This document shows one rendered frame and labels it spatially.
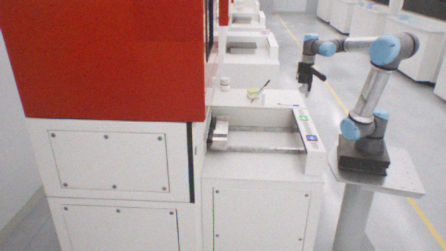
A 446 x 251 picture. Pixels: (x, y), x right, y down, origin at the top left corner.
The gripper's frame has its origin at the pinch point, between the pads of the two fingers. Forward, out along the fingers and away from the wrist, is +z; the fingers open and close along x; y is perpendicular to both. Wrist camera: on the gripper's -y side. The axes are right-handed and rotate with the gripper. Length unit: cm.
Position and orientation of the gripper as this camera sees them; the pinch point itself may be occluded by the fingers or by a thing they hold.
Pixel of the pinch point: (307, 95)
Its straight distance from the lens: 199.9
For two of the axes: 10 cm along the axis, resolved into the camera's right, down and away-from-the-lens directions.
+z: -0.1, 9.0, 4.4
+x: -0.6, 4.4, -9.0
